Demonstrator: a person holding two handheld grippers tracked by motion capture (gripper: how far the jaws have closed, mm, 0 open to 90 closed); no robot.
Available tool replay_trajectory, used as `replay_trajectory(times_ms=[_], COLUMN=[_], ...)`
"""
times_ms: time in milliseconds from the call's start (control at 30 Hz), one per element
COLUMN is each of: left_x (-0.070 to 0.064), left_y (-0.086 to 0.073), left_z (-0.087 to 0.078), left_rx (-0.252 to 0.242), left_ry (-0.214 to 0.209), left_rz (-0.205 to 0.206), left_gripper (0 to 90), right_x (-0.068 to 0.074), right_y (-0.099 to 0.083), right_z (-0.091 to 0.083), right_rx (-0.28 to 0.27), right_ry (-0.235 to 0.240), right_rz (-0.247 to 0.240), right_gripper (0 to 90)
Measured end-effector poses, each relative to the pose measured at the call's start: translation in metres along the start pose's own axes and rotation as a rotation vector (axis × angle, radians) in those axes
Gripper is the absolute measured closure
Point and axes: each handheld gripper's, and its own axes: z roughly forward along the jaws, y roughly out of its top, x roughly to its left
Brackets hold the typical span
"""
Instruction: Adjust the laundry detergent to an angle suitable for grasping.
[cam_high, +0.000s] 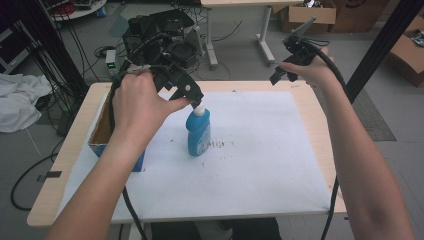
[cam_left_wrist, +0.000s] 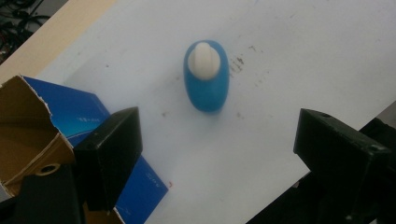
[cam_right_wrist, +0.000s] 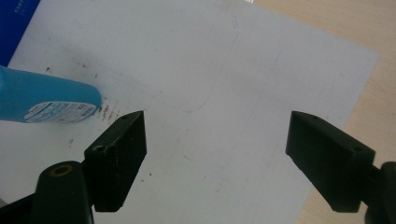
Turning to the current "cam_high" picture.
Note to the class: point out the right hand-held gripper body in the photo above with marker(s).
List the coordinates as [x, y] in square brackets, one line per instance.
[300, 46]

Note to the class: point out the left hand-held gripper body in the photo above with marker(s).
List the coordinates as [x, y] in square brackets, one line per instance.
[151, 36]

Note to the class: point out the blue bottle with white cap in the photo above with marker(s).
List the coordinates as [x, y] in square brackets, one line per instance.
[199, 131]

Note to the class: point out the person's right hand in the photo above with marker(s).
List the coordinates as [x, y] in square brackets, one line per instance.
[316, 71]

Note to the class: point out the person's left hand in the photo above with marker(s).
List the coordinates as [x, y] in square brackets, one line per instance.
[140, 106]

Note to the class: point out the brown cardboard box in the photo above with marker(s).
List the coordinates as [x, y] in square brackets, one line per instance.
[310, 16]
[408, 56]

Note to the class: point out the grey power adapter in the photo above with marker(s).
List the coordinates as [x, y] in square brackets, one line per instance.
[110, 61]

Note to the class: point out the round white table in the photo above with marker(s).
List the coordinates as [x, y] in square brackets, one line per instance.
[78, 8]

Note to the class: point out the cardboard box with blue side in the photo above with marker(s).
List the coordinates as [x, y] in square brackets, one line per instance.
[100, 133]

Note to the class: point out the grey floor mat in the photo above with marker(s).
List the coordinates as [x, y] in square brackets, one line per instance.
[373, 116]

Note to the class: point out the white cloth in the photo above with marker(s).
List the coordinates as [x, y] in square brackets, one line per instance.
[20, 100]

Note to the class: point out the black tape strip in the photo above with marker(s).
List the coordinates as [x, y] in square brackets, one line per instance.
[50, 175]

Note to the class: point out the white desk frame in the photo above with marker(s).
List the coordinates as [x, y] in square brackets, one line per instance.
[265, 36]

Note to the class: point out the black metal post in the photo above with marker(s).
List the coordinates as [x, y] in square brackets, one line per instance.
[383, 46]

